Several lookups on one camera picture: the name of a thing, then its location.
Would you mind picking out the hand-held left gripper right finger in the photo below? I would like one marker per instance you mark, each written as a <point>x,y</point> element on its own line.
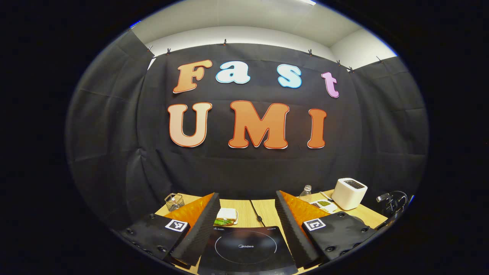
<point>292,233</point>

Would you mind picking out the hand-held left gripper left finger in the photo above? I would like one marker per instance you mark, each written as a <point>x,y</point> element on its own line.
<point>202,233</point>

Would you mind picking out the black induction cooktop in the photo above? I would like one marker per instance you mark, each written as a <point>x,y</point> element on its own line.
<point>246,259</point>

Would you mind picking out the sandwich with lettuce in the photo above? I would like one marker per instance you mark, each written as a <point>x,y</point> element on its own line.
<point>227,214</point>

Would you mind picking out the clear plastic water bottle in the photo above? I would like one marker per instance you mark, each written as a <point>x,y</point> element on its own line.
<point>305,194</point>

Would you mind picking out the pile of green mung beans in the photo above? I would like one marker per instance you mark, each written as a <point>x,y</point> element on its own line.
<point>324,203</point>

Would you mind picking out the white divided plate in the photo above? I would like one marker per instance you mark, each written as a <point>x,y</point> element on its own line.
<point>328,208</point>

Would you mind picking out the white toaster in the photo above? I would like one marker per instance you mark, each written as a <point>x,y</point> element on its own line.
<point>347,194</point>

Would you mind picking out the row of black cloth clips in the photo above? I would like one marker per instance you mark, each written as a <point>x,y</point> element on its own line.
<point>310,52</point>

